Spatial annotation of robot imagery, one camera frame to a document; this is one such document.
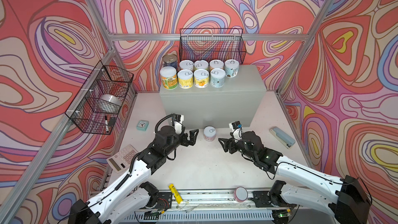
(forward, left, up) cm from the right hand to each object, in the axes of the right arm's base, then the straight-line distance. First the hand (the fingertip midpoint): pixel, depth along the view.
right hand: (226, 139), depth 80 cm
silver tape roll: (+10, +54, +20) cm, 59 cm away
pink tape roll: (-24, -4, -8) cm, 26 cm away
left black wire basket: (+9, +61, +18) cm, 65 cm away
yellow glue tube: (-22, +26, -12) cm, 36 cm away
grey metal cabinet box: (+22, -12, +7) cm, 26 cm away
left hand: (+3, +17, +8) cm, 19 cm away
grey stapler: (+2, -37, -10) cm, 39 cm away
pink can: (+8, +8, -8) cm, 14 cm away
